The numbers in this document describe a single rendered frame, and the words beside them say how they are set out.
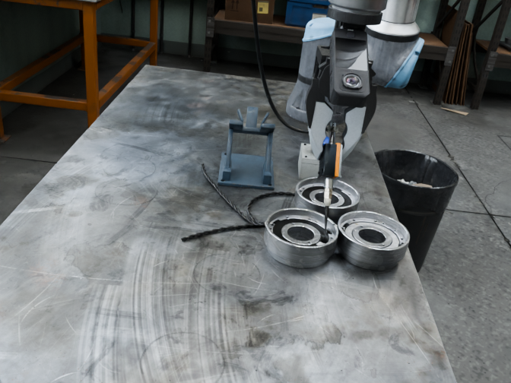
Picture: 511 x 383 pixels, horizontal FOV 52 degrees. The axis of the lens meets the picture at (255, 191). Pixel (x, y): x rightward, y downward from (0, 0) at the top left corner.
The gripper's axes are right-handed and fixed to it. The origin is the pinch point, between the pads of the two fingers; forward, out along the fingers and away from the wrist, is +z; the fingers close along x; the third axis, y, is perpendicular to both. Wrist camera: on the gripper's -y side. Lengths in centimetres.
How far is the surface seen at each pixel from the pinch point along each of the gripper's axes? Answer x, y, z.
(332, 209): -2.0, 0.4, 9.3
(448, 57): -141, 332, 55
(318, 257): 1.2, -10.6, 10.8
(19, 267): 39.9, -15.4, 13.1
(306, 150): 0.6, 20.5, 8.7
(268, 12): -2, 349, 40
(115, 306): 26.3, -21.3, 13.1
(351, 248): -3.7, -8.5, 10.3
